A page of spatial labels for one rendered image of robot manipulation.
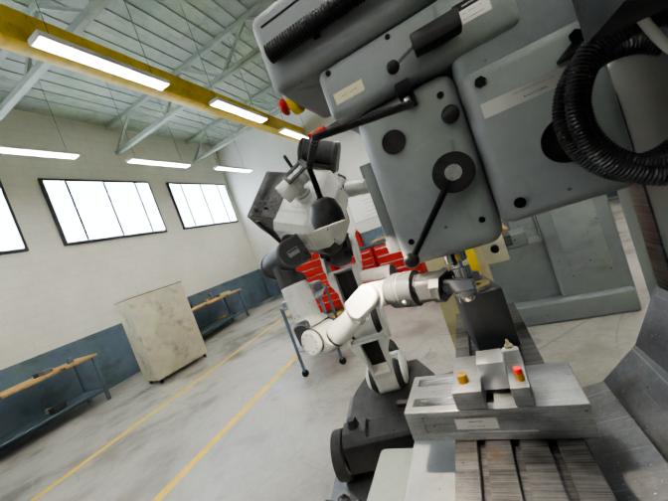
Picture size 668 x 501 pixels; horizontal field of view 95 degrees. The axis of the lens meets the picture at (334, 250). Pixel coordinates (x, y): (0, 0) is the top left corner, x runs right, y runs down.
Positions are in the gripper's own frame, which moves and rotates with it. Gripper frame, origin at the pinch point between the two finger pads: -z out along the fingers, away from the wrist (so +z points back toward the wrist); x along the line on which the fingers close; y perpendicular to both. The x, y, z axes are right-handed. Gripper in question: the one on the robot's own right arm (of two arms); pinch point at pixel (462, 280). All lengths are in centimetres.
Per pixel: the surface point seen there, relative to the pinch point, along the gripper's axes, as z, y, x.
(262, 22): 15, -63, -18
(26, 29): 418, -362, 50
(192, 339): 606, 88, 169
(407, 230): 3.0, -15.1, -11.4
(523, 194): -16.6, -15.1, -7.3
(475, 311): 9.4, 18.0, 26.7
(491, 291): 4.1, 13.3, 29.6
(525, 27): -22.7, -39.4, -4.1
